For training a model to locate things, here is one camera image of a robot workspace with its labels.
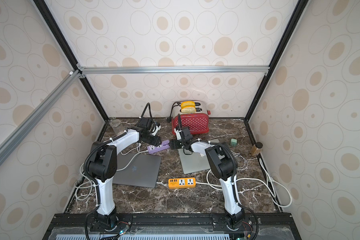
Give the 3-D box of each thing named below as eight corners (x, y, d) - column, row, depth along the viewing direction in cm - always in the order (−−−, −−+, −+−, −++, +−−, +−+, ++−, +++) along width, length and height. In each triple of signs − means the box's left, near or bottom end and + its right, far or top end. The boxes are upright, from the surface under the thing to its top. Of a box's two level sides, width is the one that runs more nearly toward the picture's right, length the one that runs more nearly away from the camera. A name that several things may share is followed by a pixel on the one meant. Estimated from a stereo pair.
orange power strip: (168, 188, 87) (167, 186, 84) (168, 179, 90) (168, 177, 87) (195, 188, 87) (196, 186, 84) (195, 179, 90) (195, 177, 87)
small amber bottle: (251, 156, 100) (256, 147, 92) (249, 150, 103) (254, 142, 95) (257, 156, 100) (264, 147, 92) (255, 150, 103) (261, 142, 95)
